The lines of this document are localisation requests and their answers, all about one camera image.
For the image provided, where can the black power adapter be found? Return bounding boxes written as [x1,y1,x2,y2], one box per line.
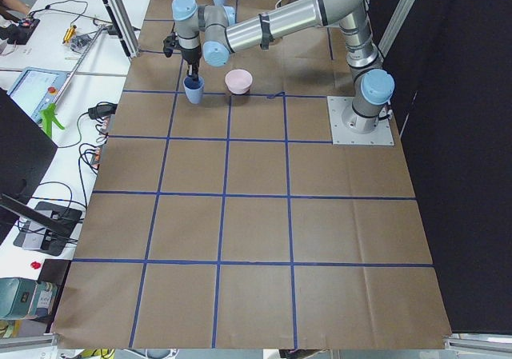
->
[87,102,118,120]

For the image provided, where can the pink bowl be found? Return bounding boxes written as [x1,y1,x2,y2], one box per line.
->
[225,69,253,95]

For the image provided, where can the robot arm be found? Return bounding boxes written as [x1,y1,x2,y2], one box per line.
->
[163,0,395,134]

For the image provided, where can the yellow tool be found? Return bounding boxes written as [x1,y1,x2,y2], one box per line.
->
[62,24,77,44]

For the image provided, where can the green plastic clamp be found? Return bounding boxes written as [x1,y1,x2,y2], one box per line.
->
[40,102,66,138]

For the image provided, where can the black monitor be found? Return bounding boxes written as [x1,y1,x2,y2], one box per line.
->
[1,90,82,256]

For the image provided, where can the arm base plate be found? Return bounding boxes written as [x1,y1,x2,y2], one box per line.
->
[327,96,394,146]

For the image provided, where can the teal box device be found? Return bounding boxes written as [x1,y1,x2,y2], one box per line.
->
[1,277,58,320]

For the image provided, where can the aluminium frame post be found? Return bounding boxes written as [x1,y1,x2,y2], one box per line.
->
[102,0,139,58]

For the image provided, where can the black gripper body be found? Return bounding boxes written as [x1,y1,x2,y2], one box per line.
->
[162,33,201,68]

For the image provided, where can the blue teach pendant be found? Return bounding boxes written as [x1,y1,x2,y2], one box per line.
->
[7,67,68,124]

